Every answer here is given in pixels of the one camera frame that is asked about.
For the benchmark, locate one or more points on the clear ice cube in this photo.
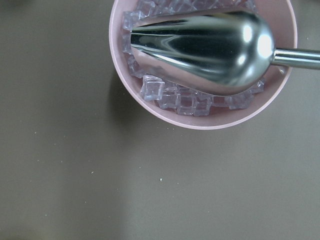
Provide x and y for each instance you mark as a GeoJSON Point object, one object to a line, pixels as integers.
{"type": "Point", "coordinates": [152, 88]}

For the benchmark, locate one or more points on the steel ice scoop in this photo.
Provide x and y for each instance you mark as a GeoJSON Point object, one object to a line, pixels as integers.
{"type": "Point", "coordinates": [218, 52]}

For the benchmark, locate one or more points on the pink bowl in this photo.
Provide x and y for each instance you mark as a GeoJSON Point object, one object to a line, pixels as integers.
{"type": "Point", "coordinates": [280, 16]}

